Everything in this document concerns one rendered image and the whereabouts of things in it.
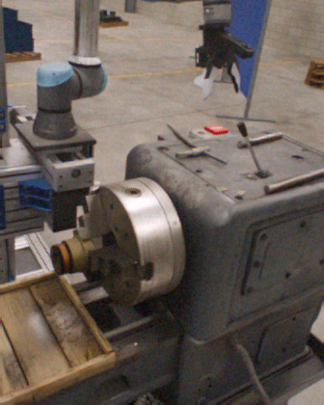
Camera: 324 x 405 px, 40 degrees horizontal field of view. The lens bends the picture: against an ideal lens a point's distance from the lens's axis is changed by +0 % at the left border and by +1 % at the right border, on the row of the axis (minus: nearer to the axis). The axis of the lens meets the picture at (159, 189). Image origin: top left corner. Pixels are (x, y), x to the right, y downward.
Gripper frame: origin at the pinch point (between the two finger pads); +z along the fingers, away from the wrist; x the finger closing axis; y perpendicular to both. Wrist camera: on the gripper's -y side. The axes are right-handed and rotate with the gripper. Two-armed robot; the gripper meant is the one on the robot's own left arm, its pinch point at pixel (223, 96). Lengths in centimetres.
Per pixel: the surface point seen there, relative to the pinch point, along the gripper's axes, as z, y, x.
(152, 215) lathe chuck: 21.7, -9.6, 37.6
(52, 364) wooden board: 52, -2, 64
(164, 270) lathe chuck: 34, -14, 39
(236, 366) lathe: 79, -14, 12
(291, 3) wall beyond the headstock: -69, 585, -985
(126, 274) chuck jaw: 33, -10, 47
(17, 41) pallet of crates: -17, 659, -261
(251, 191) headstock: 19.9, -20.6, 14.5
